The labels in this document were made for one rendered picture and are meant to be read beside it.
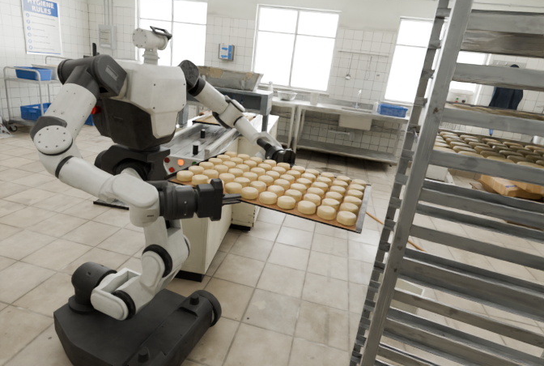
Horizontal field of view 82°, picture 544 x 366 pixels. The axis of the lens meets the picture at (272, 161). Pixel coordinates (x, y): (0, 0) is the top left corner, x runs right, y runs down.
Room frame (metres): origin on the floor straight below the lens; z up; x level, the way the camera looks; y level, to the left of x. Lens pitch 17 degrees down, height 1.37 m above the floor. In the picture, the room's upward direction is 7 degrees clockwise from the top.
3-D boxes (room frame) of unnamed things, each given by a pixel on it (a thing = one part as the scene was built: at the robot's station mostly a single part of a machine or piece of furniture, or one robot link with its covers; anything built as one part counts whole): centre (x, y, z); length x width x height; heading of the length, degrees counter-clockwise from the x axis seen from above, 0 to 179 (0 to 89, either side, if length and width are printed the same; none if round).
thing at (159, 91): (1.19, 0.53, 1.20); 0.34 x 0.30 x 0.36; 161
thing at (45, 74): (4.63, 3.61, 0.87); 0.40 x 0.30 x 0.16; 83
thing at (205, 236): (2.03, 0.47, 0.45); 0.70 x 0.34 x 0.90; 175
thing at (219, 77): (2.54, 0.43, 1.25); 0.56 x 0.29 x 0.14; 85
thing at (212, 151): (2.64, 0.28, 0.87); 2.01 x 0.03 x 0.07; 175
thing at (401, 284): (1.68, -0.87, 0.08); 0.30 x 0.22 x 0.16; 57
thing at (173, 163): (1.67, 0.50, 0.77); 0.24 x 0.04 x 0.14; 85
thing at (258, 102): (2.54, 0.43, 1.01); 0.72 x 0.33 x 0.34; 85
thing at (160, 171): (1.20, 0.57, 0.94); 0.28 x 0.13 x 0.18; 71
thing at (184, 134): (2.66, 0.57, 0.87); 2.01 x 0.03 x 0.07; 175
